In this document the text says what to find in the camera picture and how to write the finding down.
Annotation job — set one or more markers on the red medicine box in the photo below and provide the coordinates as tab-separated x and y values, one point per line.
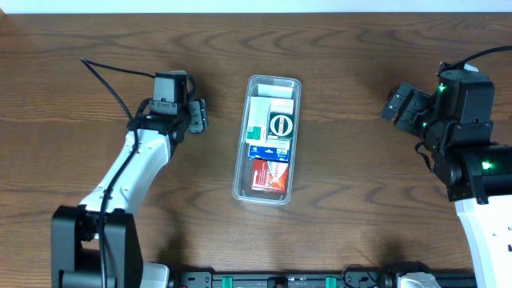
269	176

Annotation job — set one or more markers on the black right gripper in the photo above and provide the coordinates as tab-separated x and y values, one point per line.
406	106

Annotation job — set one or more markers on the dark green small box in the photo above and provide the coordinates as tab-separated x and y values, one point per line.
280	123

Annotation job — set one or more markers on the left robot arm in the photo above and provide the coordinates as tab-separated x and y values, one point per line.
95	243

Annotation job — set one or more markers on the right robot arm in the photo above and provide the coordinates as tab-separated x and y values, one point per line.
478	182

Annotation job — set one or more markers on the clear plastic container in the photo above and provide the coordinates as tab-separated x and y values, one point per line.
269	87

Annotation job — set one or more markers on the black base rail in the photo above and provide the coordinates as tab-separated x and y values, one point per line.
401	274

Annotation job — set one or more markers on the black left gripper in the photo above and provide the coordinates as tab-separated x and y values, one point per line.
198	115

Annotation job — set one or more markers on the blue tall carton box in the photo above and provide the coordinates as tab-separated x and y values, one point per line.
278	151

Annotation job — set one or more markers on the white green box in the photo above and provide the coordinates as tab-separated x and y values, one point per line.
256	130

